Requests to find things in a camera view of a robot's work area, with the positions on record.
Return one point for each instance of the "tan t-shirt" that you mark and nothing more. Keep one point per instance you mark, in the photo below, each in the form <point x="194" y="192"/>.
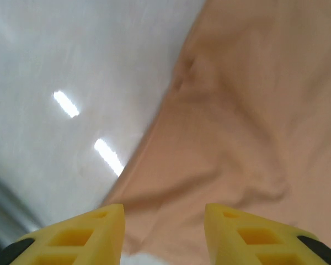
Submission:
<point x="231" y="132"/>

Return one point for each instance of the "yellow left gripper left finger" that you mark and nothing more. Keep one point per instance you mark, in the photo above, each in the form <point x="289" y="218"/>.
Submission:
<point x="80" y="240"/>

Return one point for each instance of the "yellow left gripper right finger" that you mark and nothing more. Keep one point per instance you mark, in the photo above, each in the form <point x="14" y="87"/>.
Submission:
<point x="259" y="237"/>

